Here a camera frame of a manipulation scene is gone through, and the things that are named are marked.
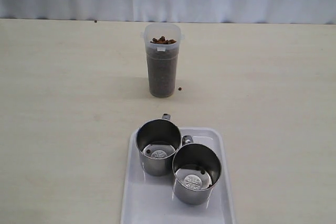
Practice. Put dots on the white plastic tray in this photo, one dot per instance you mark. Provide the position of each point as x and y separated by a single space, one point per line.
150 199

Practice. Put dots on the clear plastic tall container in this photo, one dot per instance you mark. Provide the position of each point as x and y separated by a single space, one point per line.
162 44

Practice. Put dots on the steel mug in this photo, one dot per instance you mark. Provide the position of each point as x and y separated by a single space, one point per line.
196 171
157 142

